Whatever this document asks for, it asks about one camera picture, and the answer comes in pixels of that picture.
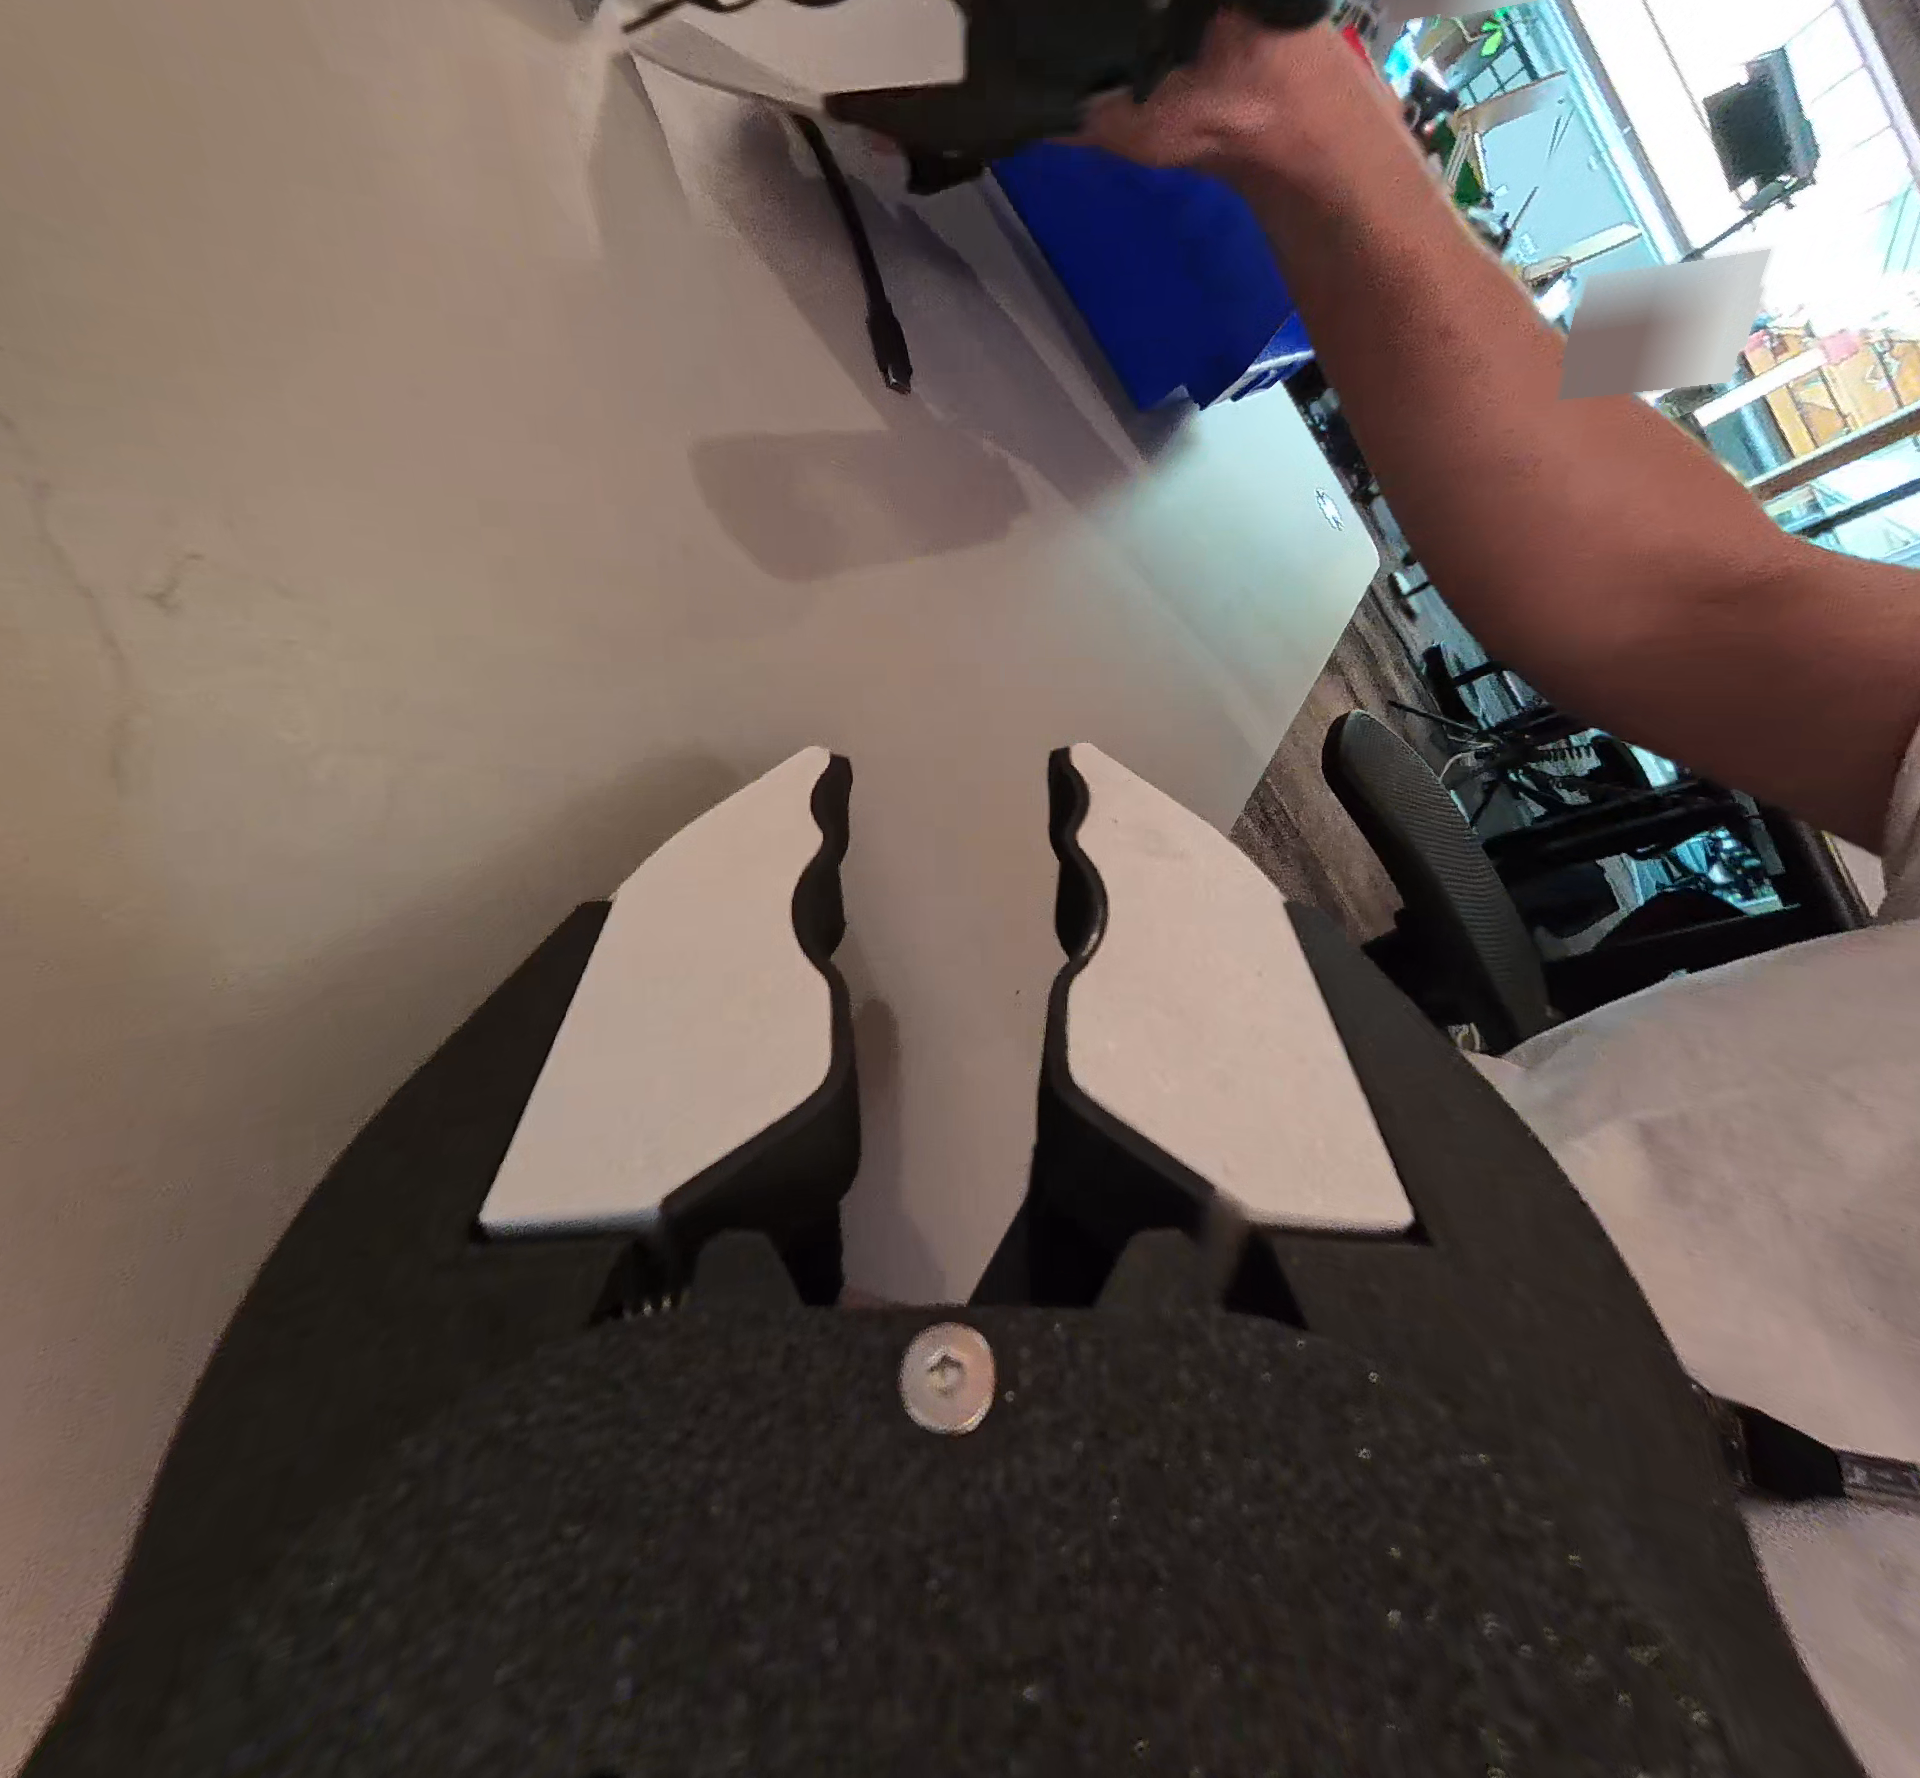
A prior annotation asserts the black shoulder strap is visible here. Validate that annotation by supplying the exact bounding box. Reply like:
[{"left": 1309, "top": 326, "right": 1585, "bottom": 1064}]
[{"left": 1691, "top": 1378, "right": 1898, "bottom": 1511}]

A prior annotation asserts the person's right forearm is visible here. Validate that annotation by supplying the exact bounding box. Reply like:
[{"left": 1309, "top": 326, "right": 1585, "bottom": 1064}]
[{"left": 1277, "top": 113, "right": 1920, "bottom": 857}]

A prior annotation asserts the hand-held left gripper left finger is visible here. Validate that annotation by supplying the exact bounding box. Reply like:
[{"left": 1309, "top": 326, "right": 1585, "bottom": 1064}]
[{"left": 477, "top": 745, "right": 856, "bottom": 1305}]

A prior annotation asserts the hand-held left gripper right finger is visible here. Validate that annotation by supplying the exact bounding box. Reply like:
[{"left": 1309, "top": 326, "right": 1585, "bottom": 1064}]
[{"left": 970, "top": 745, "right": 1415, "bottom": 1305}]

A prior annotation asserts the person's white shirt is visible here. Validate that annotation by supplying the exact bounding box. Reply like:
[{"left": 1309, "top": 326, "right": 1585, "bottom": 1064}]
[{"left": 1480, "top": 722, "right": 1920, "bottom": 1778}]

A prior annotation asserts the black cable black plug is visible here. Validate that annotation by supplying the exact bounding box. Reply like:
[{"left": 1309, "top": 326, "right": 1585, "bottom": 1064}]
[{"left": 786, "top": 113, "right": 916, "bottom": 400}]

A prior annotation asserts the black mounted monitor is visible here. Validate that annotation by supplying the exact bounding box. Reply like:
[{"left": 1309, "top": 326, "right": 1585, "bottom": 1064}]
[{"left": 1699, "top": 50, "right": 1824, "bottom": 200}]

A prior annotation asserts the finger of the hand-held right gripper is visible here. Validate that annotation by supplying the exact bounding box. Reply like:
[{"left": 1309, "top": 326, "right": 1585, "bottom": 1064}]
[{"left": 621, "top": 0, "right": 970, "bottom": 113}]

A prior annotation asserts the black mesh office chair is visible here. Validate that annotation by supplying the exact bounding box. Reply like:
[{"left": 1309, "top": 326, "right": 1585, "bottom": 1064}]
[{"left": 1317, "top": 712, "right": 1556, "bottom": 1049}]

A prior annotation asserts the person's right hand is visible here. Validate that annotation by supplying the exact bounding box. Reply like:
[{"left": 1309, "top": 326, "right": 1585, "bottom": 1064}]
[{"left": 1077, "top": 6, "right": 1402, "bottom": 217}]

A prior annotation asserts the blue plastic bin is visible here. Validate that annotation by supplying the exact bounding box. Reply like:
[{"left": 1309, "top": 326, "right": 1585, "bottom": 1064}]
[{"left": 990, "top": 144, "right": 1325, "bottom": 412}]

